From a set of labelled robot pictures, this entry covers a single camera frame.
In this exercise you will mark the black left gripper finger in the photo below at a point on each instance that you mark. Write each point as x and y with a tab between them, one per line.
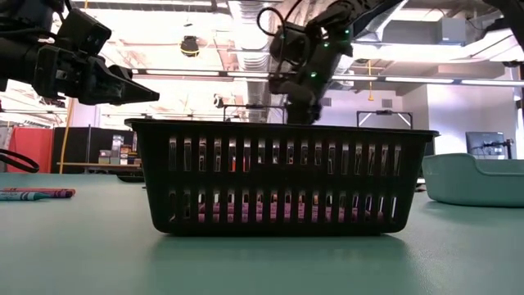
145	95
116	86

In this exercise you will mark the teal crayon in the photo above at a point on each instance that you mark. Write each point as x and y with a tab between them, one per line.
20	196

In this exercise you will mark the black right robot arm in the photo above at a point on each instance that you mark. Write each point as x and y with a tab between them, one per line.
327	49

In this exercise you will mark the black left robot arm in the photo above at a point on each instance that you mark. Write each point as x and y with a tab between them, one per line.
16	57

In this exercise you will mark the stacked boxes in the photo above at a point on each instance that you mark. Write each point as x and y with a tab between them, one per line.
118	153

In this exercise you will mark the black ceiling dome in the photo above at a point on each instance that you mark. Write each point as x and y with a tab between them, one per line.
189	46

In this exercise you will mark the black partition panel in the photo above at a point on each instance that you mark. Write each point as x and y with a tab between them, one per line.
78	145

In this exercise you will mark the black plastic basket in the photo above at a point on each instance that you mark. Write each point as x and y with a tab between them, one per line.
286	180

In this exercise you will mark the wooden table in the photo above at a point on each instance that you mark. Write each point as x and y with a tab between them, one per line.
102	165

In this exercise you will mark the red partition panel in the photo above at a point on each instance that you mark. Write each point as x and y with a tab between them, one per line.
28	149

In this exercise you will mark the teal table mat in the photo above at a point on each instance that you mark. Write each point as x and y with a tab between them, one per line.
102	254

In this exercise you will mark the black monitor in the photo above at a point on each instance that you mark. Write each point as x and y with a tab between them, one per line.
479	141

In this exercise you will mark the teal plastic bin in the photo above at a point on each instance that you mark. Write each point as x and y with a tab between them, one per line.
471	184

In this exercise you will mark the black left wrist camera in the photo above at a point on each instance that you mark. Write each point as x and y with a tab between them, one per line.
82	30

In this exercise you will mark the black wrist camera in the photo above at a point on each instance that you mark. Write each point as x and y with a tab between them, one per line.
290	43
82	30

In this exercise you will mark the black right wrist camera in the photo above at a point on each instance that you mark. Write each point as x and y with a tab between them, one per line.
290	43

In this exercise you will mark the silver air duct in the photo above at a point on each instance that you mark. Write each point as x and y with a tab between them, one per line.
254	49

